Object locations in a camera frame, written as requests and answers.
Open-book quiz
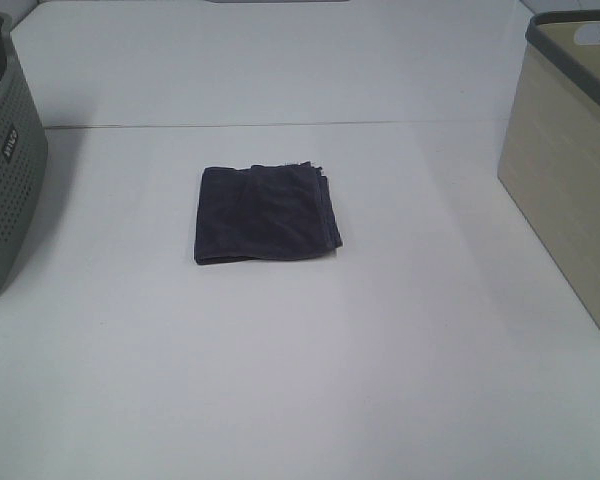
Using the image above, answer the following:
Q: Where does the dark navy towel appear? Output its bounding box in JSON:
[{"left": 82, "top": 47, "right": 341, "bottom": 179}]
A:
[{"left": 193, "top": 162, "right": 343, "bottom": 265}]

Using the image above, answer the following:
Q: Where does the beige basket with grey rim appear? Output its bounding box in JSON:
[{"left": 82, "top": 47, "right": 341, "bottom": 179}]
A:
[{"left": 497, "top": 9, "right": 600, "bottom": 330}]

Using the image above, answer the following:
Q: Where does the grey perforated plastic basket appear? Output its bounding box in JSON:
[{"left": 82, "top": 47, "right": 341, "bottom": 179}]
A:
[{"left": 0, "top": 12, "right": 48, "bottom": 291}]

